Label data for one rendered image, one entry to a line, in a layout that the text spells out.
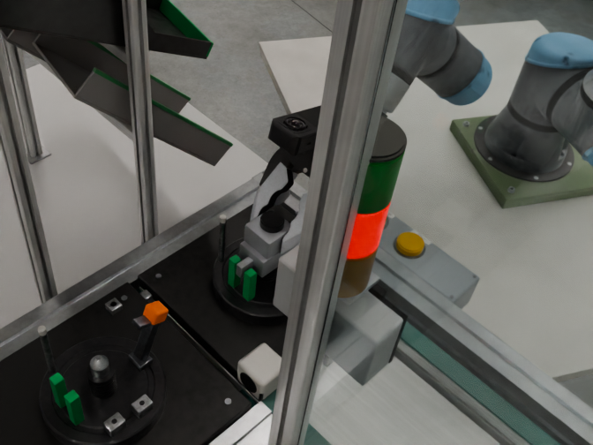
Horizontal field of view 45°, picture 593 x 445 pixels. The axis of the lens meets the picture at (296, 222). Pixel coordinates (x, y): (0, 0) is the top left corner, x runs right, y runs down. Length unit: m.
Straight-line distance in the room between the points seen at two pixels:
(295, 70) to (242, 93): 1.37
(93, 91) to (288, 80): 0.67
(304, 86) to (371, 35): 1.09
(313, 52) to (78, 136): 0.55
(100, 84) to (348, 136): 0.51
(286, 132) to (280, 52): 0.80
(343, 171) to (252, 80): 2.50
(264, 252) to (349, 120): 0.45
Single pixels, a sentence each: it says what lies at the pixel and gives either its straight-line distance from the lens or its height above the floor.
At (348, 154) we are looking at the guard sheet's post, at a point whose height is 1.43.
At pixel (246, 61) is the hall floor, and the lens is 3.08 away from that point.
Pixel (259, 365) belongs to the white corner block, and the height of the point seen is 0.99.
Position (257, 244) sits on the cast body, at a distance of 0.89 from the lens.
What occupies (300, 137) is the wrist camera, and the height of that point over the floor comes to 1.23.
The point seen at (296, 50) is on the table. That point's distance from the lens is 1.60.
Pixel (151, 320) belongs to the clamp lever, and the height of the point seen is 1.06.
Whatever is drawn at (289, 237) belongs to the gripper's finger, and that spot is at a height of 1.09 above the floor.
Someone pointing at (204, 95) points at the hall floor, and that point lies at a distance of 2.88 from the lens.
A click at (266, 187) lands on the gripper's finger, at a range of 0.90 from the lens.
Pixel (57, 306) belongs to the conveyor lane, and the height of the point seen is 0.96.
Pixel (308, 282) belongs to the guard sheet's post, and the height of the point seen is 1.28.
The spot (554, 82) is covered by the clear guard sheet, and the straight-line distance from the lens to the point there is 0.38.
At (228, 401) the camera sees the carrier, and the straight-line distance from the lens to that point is 0.87.
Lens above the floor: 1.73
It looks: 46 degrees down
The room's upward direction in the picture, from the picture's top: 8 degrees clockwise
